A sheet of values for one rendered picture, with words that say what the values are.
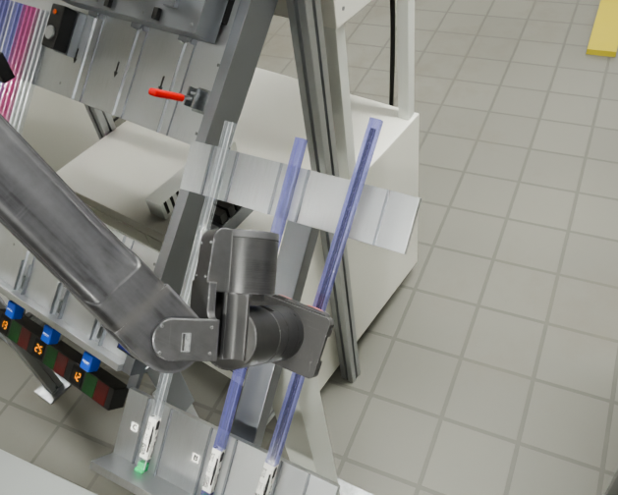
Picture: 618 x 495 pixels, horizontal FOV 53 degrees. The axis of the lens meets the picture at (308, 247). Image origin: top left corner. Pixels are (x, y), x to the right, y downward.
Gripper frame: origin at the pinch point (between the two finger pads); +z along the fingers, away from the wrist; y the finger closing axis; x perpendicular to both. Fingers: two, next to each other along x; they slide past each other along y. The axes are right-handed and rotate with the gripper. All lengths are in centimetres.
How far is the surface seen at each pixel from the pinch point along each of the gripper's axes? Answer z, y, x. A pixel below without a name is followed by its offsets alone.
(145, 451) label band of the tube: 5.5, 20.4, 25.8
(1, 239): 18, 73, 9
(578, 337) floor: 128, -30, -3
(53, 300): 16, 55, 15
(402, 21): 62, 25, -60
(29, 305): 15, 59, 18
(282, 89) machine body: 83, 61, -44
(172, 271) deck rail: 15.0, 31.4, 2.3
